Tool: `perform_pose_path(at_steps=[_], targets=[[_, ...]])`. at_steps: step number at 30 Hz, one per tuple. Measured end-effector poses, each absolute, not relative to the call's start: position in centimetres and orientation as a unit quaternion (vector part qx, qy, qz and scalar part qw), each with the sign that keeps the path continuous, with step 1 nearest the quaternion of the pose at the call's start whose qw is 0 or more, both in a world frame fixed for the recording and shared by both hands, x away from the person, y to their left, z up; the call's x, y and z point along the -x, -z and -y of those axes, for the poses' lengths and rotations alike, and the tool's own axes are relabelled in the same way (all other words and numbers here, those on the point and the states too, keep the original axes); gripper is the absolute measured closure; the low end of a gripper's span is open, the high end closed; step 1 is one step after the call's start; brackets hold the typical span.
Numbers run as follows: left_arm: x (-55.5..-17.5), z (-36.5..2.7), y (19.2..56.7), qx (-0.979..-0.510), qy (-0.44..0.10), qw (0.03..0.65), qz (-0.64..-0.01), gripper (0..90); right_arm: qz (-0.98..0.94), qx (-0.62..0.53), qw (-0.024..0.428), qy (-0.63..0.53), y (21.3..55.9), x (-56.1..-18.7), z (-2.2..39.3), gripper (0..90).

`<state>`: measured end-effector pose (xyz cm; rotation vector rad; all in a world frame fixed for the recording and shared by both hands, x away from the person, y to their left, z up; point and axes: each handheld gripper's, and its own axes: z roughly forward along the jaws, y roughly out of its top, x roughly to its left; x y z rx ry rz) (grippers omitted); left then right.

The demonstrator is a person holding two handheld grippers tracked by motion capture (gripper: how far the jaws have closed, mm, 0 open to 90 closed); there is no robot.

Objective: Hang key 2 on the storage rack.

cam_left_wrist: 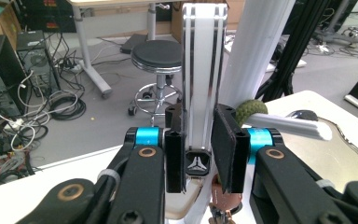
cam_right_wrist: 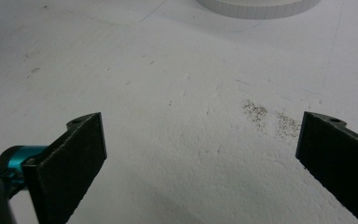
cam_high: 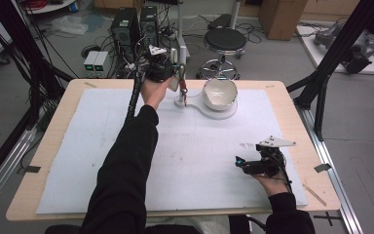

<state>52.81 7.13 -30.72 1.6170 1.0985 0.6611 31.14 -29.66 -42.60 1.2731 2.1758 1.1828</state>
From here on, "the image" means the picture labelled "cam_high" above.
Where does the white foam mat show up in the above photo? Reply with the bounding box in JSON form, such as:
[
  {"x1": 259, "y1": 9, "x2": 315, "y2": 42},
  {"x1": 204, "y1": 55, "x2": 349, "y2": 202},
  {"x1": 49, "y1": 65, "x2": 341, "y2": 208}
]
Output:
[{"x1": 36, "y1": 88, "x2": 309, "y2": 215}]

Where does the black corrugated cable conduit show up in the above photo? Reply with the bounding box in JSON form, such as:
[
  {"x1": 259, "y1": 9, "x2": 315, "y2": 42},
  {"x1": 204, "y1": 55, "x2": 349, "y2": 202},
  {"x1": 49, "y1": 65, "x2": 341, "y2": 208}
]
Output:
[{"x1": 126, "y1": 58, "x2": 144, "y2": 122}]

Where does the white plastic bag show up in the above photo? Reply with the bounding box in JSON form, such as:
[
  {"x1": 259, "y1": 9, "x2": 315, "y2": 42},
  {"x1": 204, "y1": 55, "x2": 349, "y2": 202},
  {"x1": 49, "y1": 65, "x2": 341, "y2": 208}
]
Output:
[{"x1": 49, "y1": 15, "x2": 90, "y2": 36}]

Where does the thin wooden stick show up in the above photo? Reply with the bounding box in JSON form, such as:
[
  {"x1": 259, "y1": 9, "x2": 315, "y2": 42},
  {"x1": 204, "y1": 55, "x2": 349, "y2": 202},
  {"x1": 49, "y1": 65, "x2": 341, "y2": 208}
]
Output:
[{"x1": 302, "y1": 183, "x2": 328, "y2": 208}]

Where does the black metal frame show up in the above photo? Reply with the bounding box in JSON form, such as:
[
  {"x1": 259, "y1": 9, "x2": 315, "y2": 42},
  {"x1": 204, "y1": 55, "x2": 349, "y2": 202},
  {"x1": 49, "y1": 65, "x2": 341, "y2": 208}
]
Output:
[
  {"x1": 286, "y1": 0, "x2": 374, "y2": 141},
  {"x1": 0, "y1": 0, "x2": 76, "y2": 191}
]

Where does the white key stand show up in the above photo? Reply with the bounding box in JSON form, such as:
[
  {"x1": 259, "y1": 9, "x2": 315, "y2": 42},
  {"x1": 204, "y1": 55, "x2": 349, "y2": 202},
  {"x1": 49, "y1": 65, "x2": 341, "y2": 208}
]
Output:
[{"x1": 173, "y1": 92, "x2": 239, "y2": 121}]

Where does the black round stool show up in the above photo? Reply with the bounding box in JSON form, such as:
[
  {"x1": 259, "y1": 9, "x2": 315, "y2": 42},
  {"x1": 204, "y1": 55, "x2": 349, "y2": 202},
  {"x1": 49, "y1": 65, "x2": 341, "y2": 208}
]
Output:
[{"x1": 197, "y1": 27, "x2": 248, "y2": 81}]

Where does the white eggshell bowl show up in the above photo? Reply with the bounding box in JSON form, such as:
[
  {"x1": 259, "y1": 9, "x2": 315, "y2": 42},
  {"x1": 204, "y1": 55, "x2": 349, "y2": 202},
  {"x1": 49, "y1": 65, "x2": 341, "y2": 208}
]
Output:
[{"x1": 202, "y1": 77, "x2": 239, "y2": 111}]

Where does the grey power supply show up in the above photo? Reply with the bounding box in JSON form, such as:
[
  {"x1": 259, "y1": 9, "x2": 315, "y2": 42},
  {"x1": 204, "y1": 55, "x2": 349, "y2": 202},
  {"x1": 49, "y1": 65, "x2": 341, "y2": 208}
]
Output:
[
  {"x1": 93, "y1": 51, "x2": 110, "y2": 78},
  {"x1": 83, "y1": 51, "x2": 99, "y2": 78}
]

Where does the aluminium rail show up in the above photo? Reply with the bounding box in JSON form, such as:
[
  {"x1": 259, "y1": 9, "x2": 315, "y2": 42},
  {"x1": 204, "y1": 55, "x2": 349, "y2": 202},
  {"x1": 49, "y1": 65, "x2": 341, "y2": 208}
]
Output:
[
  {"x1": 0, "y1": 129, "x2": 37, "y2": 217},
  {"x1": 294, "y1": 103, "x2": 365, "y2": 234}
]

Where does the white pole stand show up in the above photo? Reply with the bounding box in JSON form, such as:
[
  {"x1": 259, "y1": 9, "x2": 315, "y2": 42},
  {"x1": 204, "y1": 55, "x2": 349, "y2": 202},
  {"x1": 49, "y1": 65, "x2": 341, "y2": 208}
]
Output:
[{"x1": 174, "y1": 0, "x2": 192, "y2": 63}]

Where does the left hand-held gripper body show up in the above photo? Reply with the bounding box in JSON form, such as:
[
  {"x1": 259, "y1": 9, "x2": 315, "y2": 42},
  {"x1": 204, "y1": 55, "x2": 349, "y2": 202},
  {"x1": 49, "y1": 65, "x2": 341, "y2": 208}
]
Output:
[{"x1": 140, "y1": 45, "x2": 176, "y2": 83}]

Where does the person's left hand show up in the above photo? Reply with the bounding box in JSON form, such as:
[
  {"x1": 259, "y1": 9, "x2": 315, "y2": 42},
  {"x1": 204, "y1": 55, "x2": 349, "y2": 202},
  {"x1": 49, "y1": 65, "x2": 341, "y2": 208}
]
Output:
[{"x1": 140, "y1": 77, "x2": 173, "y2": 111}]

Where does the black tape cross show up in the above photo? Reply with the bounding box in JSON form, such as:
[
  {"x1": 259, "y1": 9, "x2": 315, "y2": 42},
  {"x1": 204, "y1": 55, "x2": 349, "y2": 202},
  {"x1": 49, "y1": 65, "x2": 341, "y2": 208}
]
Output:
[{"x1": 314, "y1": 211, "x2": 343, "y2": 227}]

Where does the wooden table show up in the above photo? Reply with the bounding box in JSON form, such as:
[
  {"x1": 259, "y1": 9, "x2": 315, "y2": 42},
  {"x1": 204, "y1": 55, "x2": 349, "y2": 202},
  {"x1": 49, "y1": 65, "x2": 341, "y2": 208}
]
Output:
[{"x1": 5, "y1": 78, "x2": 342, "y2": 222}]

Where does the grey robot device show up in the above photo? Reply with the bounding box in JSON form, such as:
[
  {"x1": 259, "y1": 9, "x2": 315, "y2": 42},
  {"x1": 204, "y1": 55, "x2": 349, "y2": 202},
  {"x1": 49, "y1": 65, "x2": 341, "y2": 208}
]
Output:
[{"x1": 314, "y1": 21, "x2": 374, "y2": 75}]

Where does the person's right hand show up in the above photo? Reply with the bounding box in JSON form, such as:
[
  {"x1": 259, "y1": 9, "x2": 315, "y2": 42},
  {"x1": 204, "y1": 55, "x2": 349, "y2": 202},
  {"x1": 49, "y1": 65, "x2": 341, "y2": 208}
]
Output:
[{"x1": 251, "y1": 172, "x2": 290, "y2": 197}]

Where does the cardboard box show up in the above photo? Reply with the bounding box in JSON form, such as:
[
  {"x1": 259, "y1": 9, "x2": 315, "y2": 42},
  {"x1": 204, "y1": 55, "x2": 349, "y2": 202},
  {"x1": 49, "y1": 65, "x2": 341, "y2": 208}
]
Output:
[{"x1": 258, "y1": 0, "x2": 308, "y2": 41}]

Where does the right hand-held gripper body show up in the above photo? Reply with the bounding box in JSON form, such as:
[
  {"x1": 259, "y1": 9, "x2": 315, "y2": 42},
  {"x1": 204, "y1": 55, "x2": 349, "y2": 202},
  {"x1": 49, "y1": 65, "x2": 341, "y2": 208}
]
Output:
[{"x1": 249, "y1": 136, "x2": 297, "y2": 178}]

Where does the black computer tower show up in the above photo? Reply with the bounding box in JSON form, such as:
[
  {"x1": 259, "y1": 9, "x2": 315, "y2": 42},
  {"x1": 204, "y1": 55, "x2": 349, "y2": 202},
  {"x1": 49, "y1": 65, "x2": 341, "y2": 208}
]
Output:
[
  {"x1": 139, "y1": 5, "x2": 159, "y2": 47},
  {"x1": 110, "y1": 8, "x2": 141, "y2": 64}
]

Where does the black cable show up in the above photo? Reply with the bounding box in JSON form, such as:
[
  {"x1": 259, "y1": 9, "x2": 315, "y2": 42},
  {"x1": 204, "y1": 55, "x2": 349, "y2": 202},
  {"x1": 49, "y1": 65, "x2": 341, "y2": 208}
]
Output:
[{"x1": 272, "y1": 154, "x2": 294, "y2": 195}]

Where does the white platform board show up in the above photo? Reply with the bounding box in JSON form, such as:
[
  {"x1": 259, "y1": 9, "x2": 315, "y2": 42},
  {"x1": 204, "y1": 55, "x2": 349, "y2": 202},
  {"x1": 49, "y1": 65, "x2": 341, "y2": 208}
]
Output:
[{"x1": 295, "y1": 24, "x2": 374, "y2": 76}]

